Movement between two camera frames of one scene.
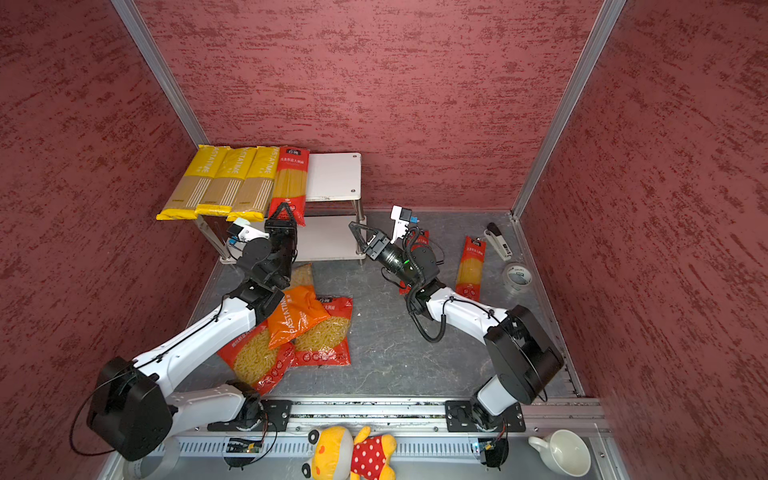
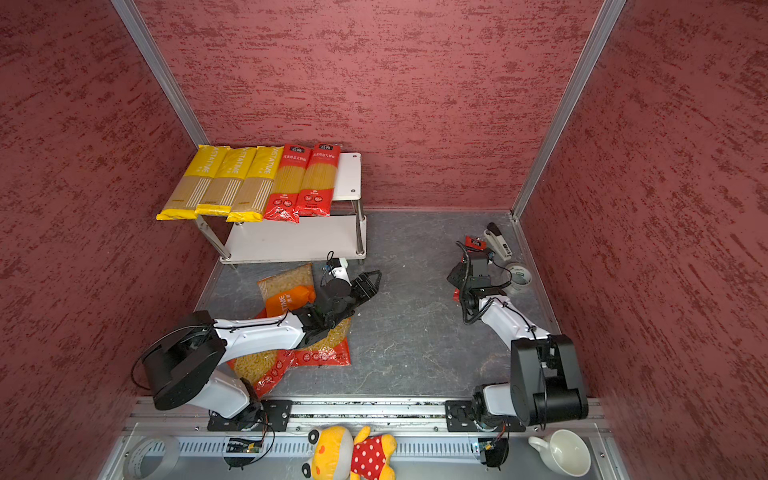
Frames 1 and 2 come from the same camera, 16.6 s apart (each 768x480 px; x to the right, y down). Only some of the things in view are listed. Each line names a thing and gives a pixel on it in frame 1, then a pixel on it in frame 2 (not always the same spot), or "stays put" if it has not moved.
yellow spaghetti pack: x=190 y=191 stays put
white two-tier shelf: x=335 y=215 stays put
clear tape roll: x=133 y=469 stays put
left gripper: x=286 y=226 -> x=372 y=289
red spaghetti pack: x=414 y=239 -> x=320 y=180
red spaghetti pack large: x=290 y=182 stays put
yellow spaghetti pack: x=255 y=192 stays put
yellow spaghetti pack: x=224 y=190 stays put
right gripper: x=378 y=245 -> x=455 y=273
